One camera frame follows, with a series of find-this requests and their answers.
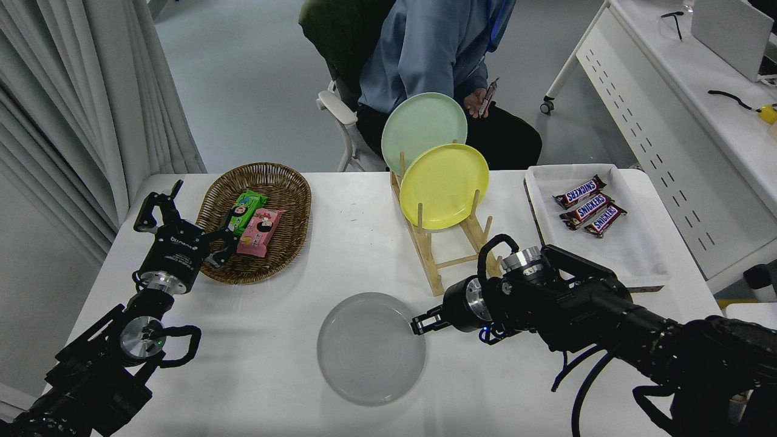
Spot pink snack pack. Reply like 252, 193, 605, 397
236, 208, 287, 259

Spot Snickers bar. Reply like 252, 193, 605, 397
552, 175, 607, 210
560, 193, 614, 230
585, 205, 627, 238

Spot person's hand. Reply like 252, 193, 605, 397
464, 88, 492, 119

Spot wooden plate rack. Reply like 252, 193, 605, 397
390, 152, 503, 297

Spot white curtain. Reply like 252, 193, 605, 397
0, 0, 207, 268

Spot pale green round plate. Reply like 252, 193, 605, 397
381, 92, 468, 177

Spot small dark snack bar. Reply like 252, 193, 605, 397
478, 78, 500, 117

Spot white side table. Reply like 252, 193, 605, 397
725, 302, 777, 322

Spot white chair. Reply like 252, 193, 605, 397
316, 82, 389, 172

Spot white perforated desk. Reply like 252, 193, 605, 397
540, 0, 777, 295

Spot grey round plate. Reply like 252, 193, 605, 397
317, 292, 427, 406

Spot black cylinder object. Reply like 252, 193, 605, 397
744, 264, 777, 302

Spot white laptop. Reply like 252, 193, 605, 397
691, 0, 775, 83

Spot white rectangular tray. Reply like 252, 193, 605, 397
525, 164, 670, 290

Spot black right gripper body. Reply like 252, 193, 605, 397
442, 276, 480, 333

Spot green snack pack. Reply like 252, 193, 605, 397
226, 189, 268, 236

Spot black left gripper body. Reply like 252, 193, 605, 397
141, 222, 211, 286

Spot brown wicker basket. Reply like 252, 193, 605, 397
195, 162, 312, 285

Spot yellow round plate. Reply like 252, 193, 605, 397
399, 143, 490, 231

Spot black eyeglasses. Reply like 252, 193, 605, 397
660, 11, 685, 41

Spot black cable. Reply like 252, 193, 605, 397
708, 90, 762, 113

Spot person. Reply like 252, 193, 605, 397
358, 0, 543, 171

